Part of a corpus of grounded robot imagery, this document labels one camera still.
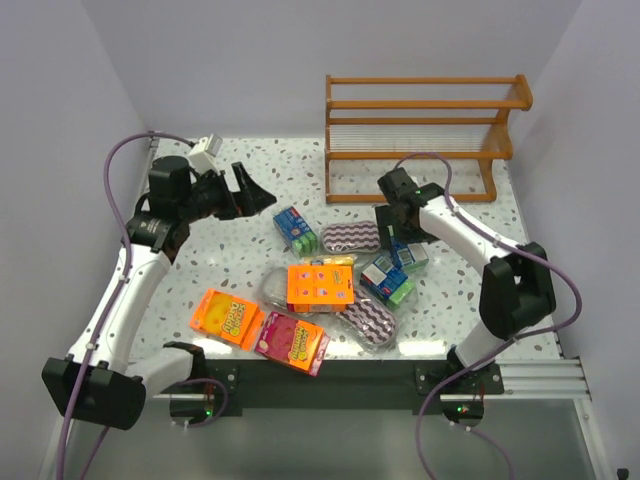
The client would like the blue green sponge pack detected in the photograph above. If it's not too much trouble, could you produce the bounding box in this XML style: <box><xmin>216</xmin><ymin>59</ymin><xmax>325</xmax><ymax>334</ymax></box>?
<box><xmin>360</xmin><ymin>255</ymin><xmax>415</xmax><ymax>309</ymax></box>
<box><xmin>391</xmin><ymin>240</ymin><xmax>429</xmax><ymax>273</ymax></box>
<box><xmin>273</xmin><ymin>206</ymin><xmax>318</xmax><ymax>258</ymax></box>

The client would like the pink grey zigzag sponge pack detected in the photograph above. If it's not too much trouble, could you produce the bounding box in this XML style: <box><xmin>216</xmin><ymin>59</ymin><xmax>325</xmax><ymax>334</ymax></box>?
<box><xmin>320</xmin><ymin>220</ymin><xmax>381</xmax><ymax>254</ymax></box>

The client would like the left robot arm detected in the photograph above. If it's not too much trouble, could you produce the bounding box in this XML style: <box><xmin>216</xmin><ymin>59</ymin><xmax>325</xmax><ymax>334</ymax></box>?
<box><xmin>42</xmin><ymin>156</ymin><xmax>277</xmax><ymax>430</ymax></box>

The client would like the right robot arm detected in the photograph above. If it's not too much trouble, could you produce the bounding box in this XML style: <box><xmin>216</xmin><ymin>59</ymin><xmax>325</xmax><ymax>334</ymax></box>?
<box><xmin>377</xmin><ymin>167</ymin><xmax>556</xmax><ymax>372</ymax></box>

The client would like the orange wooden shelf rack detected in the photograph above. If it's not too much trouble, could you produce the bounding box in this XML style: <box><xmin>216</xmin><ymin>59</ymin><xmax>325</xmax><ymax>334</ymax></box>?
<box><xmin>324</xmin><ymin>74</ymin><xmax>534</xmax><ymax>204</ymax></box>

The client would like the silver scourer pack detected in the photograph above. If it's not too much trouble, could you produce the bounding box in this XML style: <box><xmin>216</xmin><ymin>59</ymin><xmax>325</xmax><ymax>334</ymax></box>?
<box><xmin>258</xmin><ymin>267</ymin><xmax>288</xmax><ymax>310</ymax></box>

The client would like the yellow sponge pack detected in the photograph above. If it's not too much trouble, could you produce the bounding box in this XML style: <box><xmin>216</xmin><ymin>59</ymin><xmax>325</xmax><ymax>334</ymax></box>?
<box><xmin>300</xmin><ymin>254</ymin><xmax>357</xmax><ymax>267</ymax></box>

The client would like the orange Scrub Mommy box back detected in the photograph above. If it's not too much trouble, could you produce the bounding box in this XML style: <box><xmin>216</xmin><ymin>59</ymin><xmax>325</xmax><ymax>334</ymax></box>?
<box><xmin>286</xmin><ymin>264</ymin><xmax>355</xmax><ymax>313</ymax></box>

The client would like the pink grey zigzag pack lower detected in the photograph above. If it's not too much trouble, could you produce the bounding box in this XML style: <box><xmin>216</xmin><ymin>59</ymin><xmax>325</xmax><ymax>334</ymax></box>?
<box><xmin>337</xmin><ymin>288</ymin><xmax>397</xmax><ymax>351</ymax></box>

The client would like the orange Scrub Daddy box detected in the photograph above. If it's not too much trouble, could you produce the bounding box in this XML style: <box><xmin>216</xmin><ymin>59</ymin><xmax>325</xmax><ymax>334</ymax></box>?
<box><xmin>189</xmin><ymin>289</ymin><xmax>266</xmax><ymax>351</ymax></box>

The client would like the pink Scrub Mommy box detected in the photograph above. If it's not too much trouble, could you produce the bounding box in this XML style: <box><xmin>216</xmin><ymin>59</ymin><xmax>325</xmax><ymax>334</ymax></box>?
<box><xmin>254</xmin><ymin>311</ymin><xmax>331</xmax><ymax>377</ymax></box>

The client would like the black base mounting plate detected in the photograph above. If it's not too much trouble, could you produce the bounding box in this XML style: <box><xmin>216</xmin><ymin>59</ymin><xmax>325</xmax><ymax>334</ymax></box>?
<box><xmin>169</xmin><ymin>358</ymin><xmax>505</xmax><ymax>417</ymax></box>

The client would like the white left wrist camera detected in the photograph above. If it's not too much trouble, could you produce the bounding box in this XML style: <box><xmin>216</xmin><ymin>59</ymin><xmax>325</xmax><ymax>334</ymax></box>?
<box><xmin>187</xmin><ymin>134</ymin><xmax>222</xmax><ymax>175</ymax></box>

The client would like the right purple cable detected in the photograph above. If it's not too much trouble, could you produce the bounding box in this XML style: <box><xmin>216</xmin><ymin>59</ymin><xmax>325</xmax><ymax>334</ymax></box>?
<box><xmin>392</xmin><ymin>152</ymin><xmax>584</xmax><ymax>480</ymax></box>

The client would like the aluminium rail frame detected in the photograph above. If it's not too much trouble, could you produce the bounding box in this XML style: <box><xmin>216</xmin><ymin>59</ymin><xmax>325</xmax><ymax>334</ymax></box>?
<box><xmin>498</xmin><ymin>359</ymin><xmax>591</xmax><ymax>400</ymax></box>

